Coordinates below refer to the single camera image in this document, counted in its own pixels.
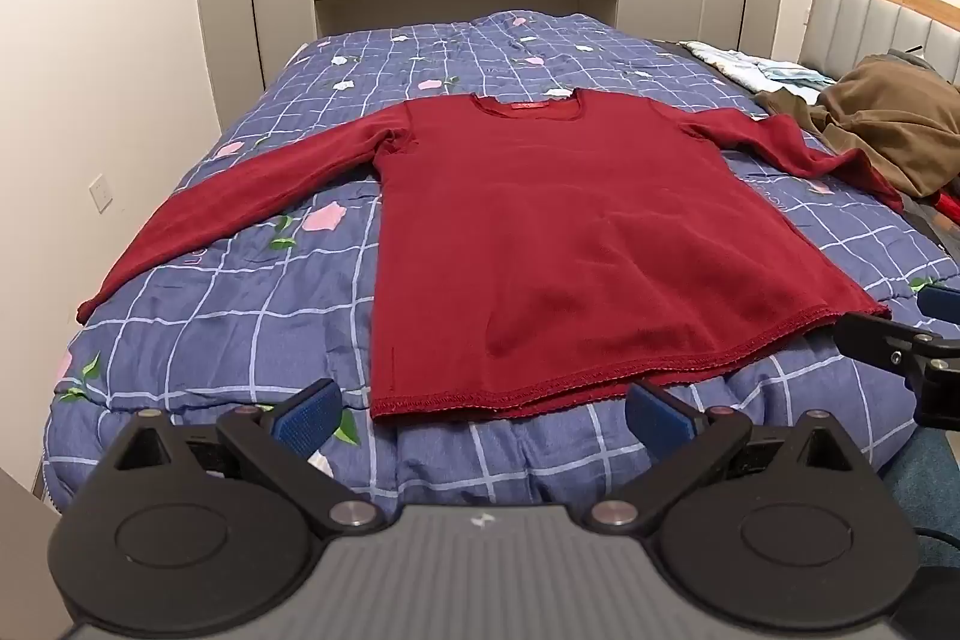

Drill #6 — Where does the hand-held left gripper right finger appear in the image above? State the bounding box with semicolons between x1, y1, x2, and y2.
592;381;877;536

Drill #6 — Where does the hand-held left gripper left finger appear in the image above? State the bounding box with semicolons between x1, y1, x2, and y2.
96;377;387;540

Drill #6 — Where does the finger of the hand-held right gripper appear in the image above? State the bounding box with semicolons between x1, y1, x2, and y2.
835;311;940;380
918;286;960;330

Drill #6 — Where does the red long-sleeved sweater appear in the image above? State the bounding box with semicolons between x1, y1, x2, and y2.
77;89;905;422

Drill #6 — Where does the blue checked floral quilt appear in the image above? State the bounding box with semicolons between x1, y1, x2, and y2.
34;10;960;522

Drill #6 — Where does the red item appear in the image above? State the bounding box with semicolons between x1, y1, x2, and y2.
928;173;960;215

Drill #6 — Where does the brown garment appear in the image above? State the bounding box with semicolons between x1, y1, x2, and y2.
756;51;960;200

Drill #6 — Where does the grey padded wooden headboard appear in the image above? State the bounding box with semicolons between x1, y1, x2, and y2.
796;0;960;86

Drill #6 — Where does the white patterned cloth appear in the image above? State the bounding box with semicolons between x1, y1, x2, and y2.
679;40;837;105

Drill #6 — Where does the grey bedside table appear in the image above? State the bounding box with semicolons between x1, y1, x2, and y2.
0;466;67;640

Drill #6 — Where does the black cable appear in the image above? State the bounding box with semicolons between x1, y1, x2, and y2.
916;524;960;572

